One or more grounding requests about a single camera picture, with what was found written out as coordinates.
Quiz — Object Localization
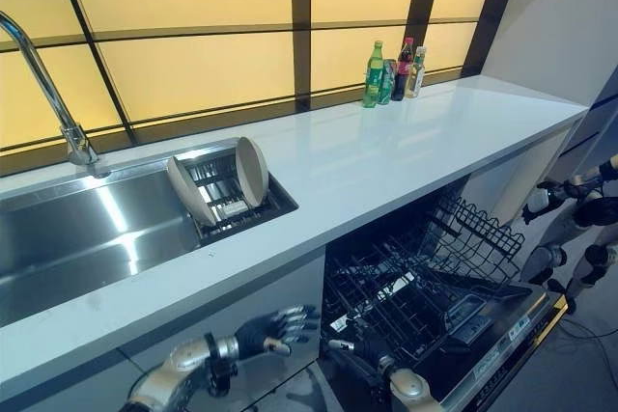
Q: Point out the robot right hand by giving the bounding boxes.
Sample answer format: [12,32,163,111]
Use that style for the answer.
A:
[326,330,398,376]

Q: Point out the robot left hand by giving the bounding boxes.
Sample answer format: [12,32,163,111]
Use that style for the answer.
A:
[235,304,321,356]

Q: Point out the dishwasher door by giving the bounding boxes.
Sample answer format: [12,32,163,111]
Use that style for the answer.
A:
[424,280,570,412]

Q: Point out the glossy grey cabinet front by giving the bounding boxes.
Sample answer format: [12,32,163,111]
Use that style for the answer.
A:
[0,255,325,412]

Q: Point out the black sink drain rack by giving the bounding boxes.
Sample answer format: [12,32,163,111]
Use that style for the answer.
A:
[172,144,299,247]

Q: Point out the beige round plate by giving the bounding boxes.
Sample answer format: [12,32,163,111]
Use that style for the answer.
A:
[234,135,270,208]
[166,156,219,229]

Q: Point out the stainless steel sink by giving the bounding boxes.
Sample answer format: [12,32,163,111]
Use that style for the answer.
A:
[0,138,300,331]

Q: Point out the silver humanoid robot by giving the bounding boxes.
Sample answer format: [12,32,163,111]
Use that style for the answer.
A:
[520,151,618,316]

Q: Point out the green drink can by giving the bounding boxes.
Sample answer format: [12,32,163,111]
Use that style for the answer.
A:
[379,58,399,106]

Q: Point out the green plastic soda bottle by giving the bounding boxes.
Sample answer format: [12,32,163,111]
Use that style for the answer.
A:
[362,40,388,109]

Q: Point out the clear bottle yellow liquid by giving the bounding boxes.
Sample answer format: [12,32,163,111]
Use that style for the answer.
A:
[405,45,428,100]

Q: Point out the dark cola bottle red cap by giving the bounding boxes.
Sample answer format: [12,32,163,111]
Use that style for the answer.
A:
[391,36,416,102]

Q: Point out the chrome kitchen faucet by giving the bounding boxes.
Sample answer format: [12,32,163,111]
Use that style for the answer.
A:
[0,10,101,168]

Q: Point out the black wire dishwasher rack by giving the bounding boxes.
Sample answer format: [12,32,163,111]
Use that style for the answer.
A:
[322,188,526,364]

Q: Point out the black floor cable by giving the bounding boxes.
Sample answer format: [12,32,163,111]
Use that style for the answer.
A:
[562,303,618,342]

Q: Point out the dark lattice window frame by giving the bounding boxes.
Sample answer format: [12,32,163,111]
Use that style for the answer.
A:
[0,0,514,178]

